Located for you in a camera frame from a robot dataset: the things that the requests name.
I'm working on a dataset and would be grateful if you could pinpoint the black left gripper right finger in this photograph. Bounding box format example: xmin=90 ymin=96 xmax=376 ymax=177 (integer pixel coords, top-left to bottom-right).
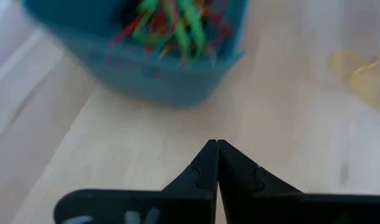
xmin=219 ymin=139 xmax=380 ymax=224

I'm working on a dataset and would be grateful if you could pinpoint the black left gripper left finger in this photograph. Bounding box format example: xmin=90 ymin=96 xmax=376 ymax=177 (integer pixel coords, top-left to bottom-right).
xmin=54 ymin=139 xmax=220 ymax=224

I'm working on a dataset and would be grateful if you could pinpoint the teal plastic bin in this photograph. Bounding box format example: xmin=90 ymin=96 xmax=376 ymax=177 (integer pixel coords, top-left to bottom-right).
xmin=21 ymin=0 xmax=250 ymax=108

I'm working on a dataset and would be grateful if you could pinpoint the yellow rubber band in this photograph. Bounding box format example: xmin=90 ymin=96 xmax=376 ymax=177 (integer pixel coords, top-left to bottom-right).
xmin=329 ymin=49 xmax=380 ymax=121

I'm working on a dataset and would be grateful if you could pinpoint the green rubber band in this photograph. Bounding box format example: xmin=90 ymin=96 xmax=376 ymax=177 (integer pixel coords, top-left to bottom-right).
xmin=173 ymin=0 xmax=207 ymax=60
xmin=132 ymin=0 xmax=175 ymax=47

